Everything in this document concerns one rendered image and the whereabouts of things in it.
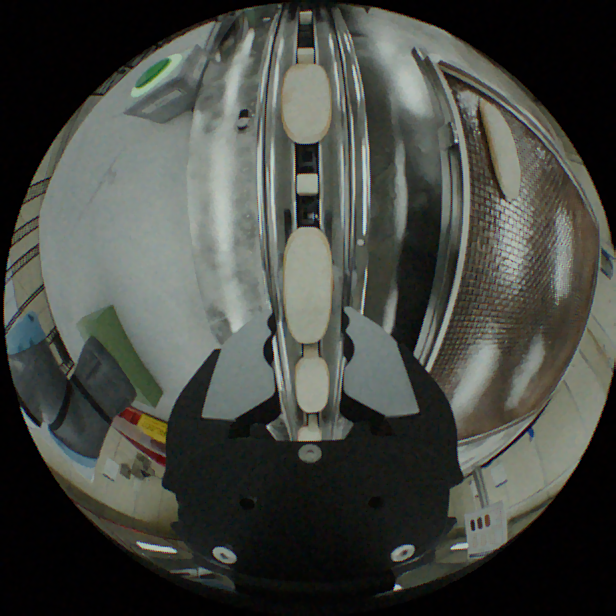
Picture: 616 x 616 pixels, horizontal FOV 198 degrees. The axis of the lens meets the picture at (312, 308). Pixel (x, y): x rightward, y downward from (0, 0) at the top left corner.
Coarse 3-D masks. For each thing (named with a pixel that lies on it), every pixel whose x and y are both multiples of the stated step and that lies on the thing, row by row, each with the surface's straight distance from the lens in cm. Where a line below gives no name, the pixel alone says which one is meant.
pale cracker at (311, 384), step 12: (300, 360) 20; (300, 372) 21; (312, 372) 20; (324, 372) 21; (300, 384) 22; (312, 384) 22; (324, 384) 22; (300, 396) 24; (312, 396) 23; (324, 396) 24; (312, 408) 26
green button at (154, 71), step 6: (162, 60) 24; (168, 60) 23; (156, 66) 24; (162, 66) 22; (144, 72) 25; (150, 72) 24; (156, 72) 22; (144, 78) 24; (150, 78) 22; (138, 84) 24; (144, 84) 23
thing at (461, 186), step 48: (480, 144) 18; (480, 192) 16; (528, 240) 21; (576, 240) 37; (528, 288) 23; (576, 288) 40; (432, 336) 17; (528, 336) 28; (576, 336) 56; (480, 384) 27; (528, 384) 41; (480, 432) 45
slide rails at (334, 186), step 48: (288, 48) 24; (336, 48) 24; (336, 96) 18; (288, 144) 16; (336, 144) 16; (288, 192) 15; (336, 192) 15; (336, 240) 15; (336, 288) 16; (288, 336) 19; (336, 336) 19; (288, 384) 23; (336, 384) 23
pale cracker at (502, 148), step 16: (480, 112) 20; (496, 112) 22; (496, 128) 19; (496, 144) 18; (512, 144) 20; (496, 160) 18; (512, 160) 19; (496, 176) 18; (512, 176) 18; (512, 192) 18
